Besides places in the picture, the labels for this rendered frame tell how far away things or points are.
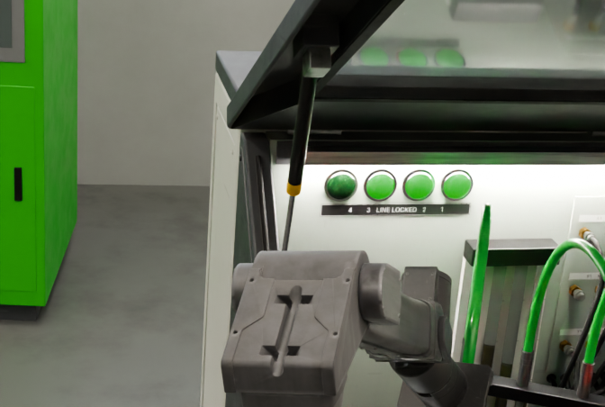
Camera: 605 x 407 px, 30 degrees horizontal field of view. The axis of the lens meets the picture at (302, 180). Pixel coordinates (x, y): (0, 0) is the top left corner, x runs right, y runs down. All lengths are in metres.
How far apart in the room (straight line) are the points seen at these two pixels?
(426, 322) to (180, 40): 4.26
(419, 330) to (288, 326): 0.35
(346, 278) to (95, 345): 3.32
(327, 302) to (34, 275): 3.37
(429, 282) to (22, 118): 2.78
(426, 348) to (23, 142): 2.93
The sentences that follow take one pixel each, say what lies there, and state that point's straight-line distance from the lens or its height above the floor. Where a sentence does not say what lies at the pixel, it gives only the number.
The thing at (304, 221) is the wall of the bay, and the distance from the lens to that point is 1.68.
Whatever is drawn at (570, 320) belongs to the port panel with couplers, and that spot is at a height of 1.15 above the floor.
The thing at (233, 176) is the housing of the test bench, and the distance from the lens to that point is 1.70.
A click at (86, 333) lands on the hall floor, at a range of 4.13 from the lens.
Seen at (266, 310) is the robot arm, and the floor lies 1.61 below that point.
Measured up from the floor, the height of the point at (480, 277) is 1.40.
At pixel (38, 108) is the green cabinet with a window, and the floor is 0.82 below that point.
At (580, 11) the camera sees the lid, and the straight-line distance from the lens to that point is 1.23.
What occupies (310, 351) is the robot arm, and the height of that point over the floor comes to 1.61.
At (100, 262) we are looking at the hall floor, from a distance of 4.68.
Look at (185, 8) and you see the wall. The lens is 5.26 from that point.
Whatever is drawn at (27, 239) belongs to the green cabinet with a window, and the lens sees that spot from 4.04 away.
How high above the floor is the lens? 1.96
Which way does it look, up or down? 20 degrees down
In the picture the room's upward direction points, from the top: 4 degrees clockwise
